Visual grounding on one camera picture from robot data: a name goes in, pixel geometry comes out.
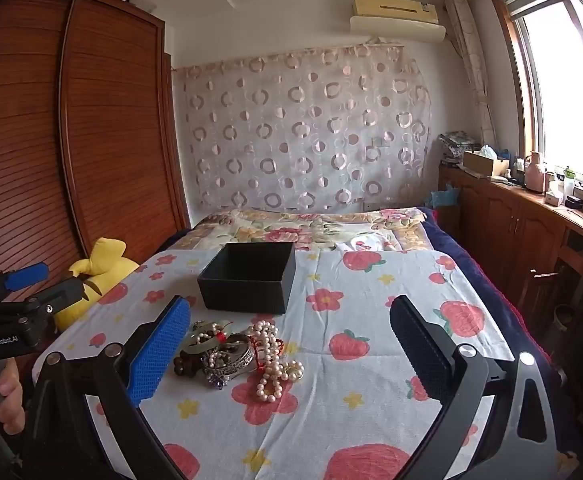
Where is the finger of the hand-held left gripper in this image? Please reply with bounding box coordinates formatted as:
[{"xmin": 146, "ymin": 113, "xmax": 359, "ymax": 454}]
[
  {"xmin": 0, "ymin": 277, "xmax": 86, "ymax": 322},
  {"xmin": 0, "ymin": 262, "xmax": 50, "ymax": 303}
]

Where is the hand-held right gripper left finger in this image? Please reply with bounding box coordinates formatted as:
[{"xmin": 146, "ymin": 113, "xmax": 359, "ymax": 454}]
[{"xmin": 22, "ymin": 295, "xmax": 192, "ymax": 480}]

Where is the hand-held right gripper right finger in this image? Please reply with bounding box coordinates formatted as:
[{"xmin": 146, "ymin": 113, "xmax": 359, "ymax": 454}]
[{"xmin": 389, "ymin": 295, "xmax": 562, "ymax": 480}]

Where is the dark brown bead bracelet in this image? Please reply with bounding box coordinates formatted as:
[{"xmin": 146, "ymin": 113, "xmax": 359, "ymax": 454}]
[{"xmin": 174, "ymin": 350, "xmax": 207, "ymax": 377}]

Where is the pale green jade bangle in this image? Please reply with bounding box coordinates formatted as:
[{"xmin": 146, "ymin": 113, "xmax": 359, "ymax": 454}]
[{"xmin": 180, "ymin": 332, "xmax": 223, "ymax": 357}]

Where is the small bead pearl necklace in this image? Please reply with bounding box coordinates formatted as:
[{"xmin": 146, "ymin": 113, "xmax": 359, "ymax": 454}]
[{"xmin": 192, "ymin": 325, "xmax": 240, "ymax": 368}]

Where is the carved silver bangle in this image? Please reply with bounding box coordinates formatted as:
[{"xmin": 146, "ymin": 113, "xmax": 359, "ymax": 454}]
[{"xmin": 202, "ymin": 334, "xmax": 258, "ymax": 389}]

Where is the red cord bracelet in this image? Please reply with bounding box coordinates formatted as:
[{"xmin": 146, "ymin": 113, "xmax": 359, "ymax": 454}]
[{"xmin": 249, "ymin": 335, "xmax": 286, "ymax": 372}]

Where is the black jewelry box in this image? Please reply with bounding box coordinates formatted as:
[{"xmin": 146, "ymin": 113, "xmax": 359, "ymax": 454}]
[{"xmin": 198, "ymin": 241, "xmax": 297, "ymax": 315}]

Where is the large bead pearl necklace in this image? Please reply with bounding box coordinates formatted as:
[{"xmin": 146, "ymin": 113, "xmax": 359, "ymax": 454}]
[{"xmin": 248, "ymin": 320, "xmax": 305, "ymax": 404}]

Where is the yellow plush toy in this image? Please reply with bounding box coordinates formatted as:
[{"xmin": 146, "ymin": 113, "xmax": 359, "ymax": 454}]
[{"xmin": 53, "ymin": 237, "xmax": 133, "ymax": 332}]

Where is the dark blue blanket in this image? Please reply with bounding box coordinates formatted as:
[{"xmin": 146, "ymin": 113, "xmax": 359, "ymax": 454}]
[{"xmin": 418, "ymin": 207, "xmax": 555, "ymax": 373}]

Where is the strawberry print cloth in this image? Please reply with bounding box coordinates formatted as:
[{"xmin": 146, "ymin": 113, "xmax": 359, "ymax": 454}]
[{"xmin": 32, "ymin": 247, "xmax": 518, "ymax": 480}]

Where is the wooden chair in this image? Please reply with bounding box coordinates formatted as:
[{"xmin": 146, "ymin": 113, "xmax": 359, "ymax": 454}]
[{"xmin": 516, "ymin": 267, "xmax": 563, "ymax": 322}]

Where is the brown wooden wardrobe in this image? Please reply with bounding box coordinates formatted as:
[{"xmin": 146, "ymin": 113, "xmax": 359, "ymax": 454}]
[{"xmin": 0, "ymin": 0, "xmax": 192, "ymax": 311}]

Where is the long wooden cabinet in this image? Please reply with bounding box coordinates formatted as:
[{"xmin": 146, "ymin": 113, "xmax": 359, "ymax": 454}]
[{"xmin": 438, "ymin": 162, "xmax": 583, "ymax": 343}]

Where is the teal plastic bag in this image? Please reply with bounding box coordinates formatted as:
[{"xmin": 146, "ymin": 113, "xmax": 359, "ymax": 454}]
[{"xmin": 428, "ymin": 184, "xmax": 461, "ymax": 209}]

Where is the floral blanket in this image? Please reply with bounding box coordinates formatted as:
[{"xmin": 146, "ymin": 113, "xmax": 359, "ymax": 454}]
[{"xmin": 160, "ymin": 207, "xmax": 435, "ymax": 257}]

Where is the cardboard box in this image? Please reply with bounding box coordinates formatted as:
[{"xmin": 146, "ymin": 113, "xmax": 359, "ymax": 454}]
[{"xmin": 462, "ymin": 149, "xmax": 510, "ymax": 177}]

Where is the stack of printed cloth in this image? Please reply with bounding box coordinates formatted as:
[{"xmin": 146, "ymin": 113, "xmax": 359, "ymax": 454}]
[{"xmin": 438, "ymin": 130, "xmax": 480, "ymax": 164}]

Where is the pink vase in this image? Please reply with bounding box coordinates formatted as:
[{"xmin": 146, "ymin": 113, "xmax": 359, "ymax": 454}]
[{"xmin": 525, "ymin": 151, "xmax": 547, "ymax": 194}]

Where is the patterned window curtain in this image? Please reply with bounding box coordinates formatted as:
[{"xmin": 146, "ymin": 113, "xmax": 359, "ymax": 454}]
[{"xmin": 444, "ymin": 0, "xmax": 498, "ymax": 150}]

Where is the cream air conditioner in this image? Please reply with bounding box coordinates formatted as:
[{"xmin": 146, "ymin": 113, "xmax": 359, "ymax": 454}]
[{"xmin": 349, "ymin": 0, "xmax": 447, "ymax": 44}]

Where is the circle pattern wall curtain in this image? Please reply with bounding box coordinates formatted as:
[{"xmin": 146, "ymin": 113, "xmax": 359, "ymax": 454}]
[{"xmin": 173, "ymin": 44, "xmax": 433, "ymax": 214}]

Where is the wooden frame window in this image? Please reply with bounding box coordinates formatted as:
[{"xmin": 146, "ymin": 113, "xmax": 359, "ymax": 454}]
[{"xmin": 488, "ymin": 0, "xmax": 583, "ymax": 202}]

